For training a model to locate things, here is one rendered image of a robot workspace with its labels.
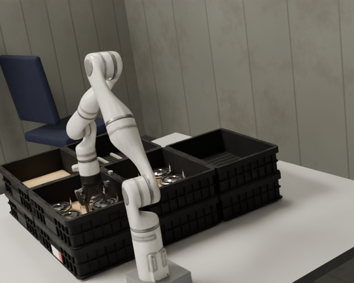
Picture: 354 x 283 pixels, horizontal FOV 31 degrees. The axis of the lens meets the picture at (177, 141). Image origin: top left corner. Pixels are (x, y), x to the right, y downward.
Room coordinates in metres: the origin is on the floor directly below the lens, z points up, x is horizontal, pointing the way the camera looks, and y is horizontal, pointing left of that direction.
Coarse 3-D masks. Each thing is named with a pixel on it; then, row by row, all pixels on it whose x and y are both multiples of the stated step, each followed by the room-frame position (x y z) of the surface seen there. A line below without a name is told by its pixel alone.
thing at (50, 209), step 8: (72, 176) 2.37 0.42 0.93; (112, 176) 2.30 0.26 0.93; (48, 184) 2.32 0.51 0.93; (32, 192) 2.26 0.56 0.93; (40, 200) 2.16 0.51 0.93; (48, 208) 2.08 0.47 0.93; (104, 208) 2.01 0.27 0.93; (112, 208) 2.02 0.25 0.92; (120, 208) 2.04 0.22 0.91; (56, 216) 2.02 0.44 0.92; (64, 216) 1.99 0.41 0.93; (80, 216) 1.97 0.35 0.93; (88, 216) 1.98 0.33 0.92; (96, 216) 1.99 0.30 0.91; (64, 224) 1.96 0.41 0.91; (72, 224) 1.95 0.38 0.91
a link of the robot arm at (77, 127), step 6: (78, 114) 2.14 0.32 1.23; (72, 120) 2.17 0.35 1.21; (78, 120) 2.15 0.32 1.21; (84, 120) 2.14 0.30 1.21; (90, 120) 2.14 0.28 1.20; (66, 126) 2.19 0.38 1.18; (72, 126) 2.16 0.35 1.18; (78, 126) 2.15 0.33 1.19; (84, 126) 2.14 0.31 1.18; (72, 132) 2.16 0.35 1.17; (78, 132) 2.15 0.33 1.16; (84, 132) 2.17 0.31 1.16; (72, 138) 2.17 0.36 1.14; (78, 138) 2.17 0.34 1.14
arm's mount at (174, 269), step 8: (168, 264) 1.88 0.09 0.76; (176, 264) 1.87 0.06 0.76; (136, 272) 1.86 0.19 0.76; (176, 272) 1.82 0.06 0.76; (184, 272) 1.81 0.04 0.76; (128, 280) 1.84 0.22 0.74; (136, 280) 1.81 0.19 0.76; (160, 280) 1.79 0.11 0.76; (168, 280) 1.78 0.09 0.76; (176, 280) 1.78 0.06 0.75; (184, 280) 1.80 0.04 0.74
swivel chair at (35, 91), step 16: (0, 64) 4.65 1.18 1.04; (16, 64) 4.51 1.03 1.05; (32, 64) 4.38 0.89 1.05; (16, 80) 4.57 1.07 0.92; (32, 80) 4.44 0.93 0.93; (16, 96) 4.63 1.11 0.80; (32, 96) 4.49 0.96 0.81; (48, 96) 4.40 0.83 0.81; (32, 112) 4.56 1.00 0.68; (48, 112) 4.42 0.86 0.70; (48, 128) 4.59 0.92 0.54; (64, 128) 4.53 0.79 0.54; (48, 144) 4.38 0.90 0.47; (64, 144) 4.25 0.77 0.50
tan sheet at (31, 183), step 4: (56, 172) 2.73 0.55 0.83; (60, 172) 2.72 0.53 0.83; (64, 172) 2.71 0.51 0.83; (40, 176) 2.71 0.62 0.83; (44, 176) 2.70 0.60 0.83; (48, 176) 2.69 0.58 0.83; (52, 176) 2.69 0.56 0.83; (56, 176) 2.68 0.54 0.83; (60, 176) 2.67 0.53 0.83; (64, 176) 2.66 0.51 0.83; (28, 180) 2.68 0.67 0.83; (32, 180) 2.67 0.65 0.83; (36, 180) 2.66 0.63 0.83; (40, 180) 2.66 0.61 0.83; (44, 180) 2.65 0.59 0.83; (48, 180) 2.64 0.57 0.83; (28, 184) 2.63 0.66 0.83; (32, 184) 2.62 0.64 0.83; (36, 184) 2.62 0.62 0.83
